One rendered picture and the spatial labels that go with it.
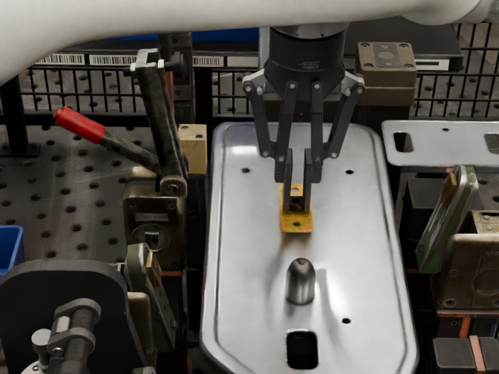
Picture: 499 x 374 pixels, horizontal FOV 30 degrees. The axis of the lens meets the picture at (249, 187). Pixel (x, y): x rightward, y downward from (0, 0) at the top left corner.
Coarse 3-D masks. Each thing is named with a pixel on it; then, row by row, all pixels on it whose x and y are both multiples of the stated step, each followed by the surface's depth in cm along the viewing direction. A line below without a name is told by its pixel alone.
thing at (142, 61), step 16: (144, 64) 95; (160, 64) 96; (176, 64) 95; (144, 80) 96; (160, 80) 99; (144, 96) 97; (160, 96) 97; (160, 112) 98; (160, 128) 99; (176, 128) 103; (160, 144) 101; (176, 144) 104; (160, 160) 102; (176, 160) 102
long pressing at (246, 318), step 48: (240, 144) 121; (240, 192) 113; (336, 192) 113; (384, 192) 114; (240, 240) 106; (288, 240) 106; (336, 240) 106; (384, 240) 107; (240, 288) 100; (336, 288) 100; (384, 288) 101; (240, 336) 95; (336, 336) 95; (384, 336) 95
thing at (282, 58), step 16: (272, 32) 93; (272, 48) 94; (288, 48) 92; (304, 48) 91; (320, 48) 91; (336, 48) 93; (272, 64) 96; (288, 64) 93; (304, 64) 92; (320, 64) 93; (336, 64) 95; (272, 80) 97; (304, 80) 97; (336, 80) 97; (304, 96) 98
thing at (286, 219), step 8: (296, 184) 112; (280, 192) 110; (280, 200) 109; (296, 200) 109; (280, 208) 108; (296, 208) 108; (280, 216) 107; (288, 216) 107; (296, 216) 107; (304, 216) 107; (312, 216) 107; (280, 224) 106; (288, 224) 106; (304, 224) 106; (312, 224) 106
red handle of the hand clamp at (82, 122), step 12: (60, 120) 100; (72, 120) 100; (84, 120) 101; (72, 132) 101; (84, 132) 101; (96, 132) 101; (108, 132) 102; (96, 144) 102; (108, 144) 102; (120, 144) 102; (132, 144) 103; (132, 156) 103; (144, 156) 103; (156, 156) 105; (156, 168) 104
